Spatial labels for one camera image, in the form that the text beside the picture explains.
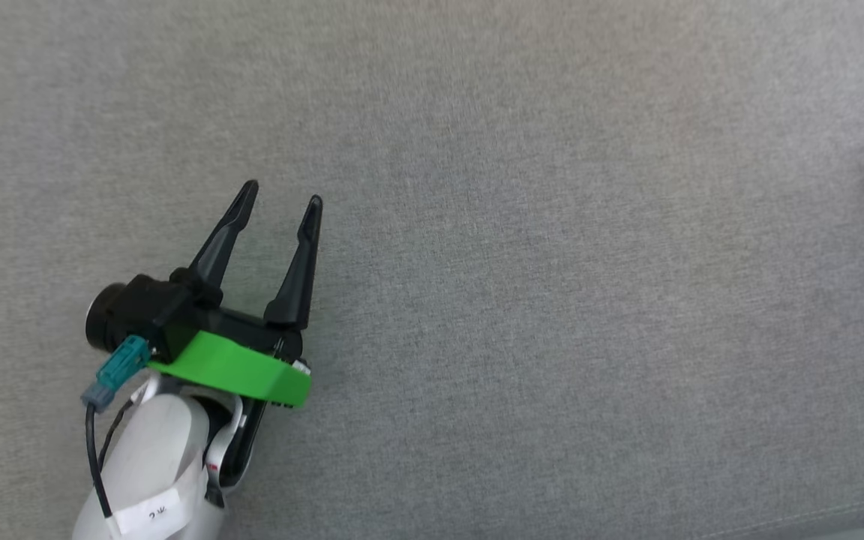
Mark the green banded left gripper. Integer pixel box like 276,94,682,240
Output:
148,178,325,488

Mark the grey fabric sofa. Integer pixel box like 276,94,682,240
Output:
0,0,864,540

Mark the teal left camera connector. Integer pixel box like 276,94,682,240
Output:
80,334,152,414

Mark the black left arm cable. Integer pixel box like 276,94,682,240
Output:
84,401,116,520

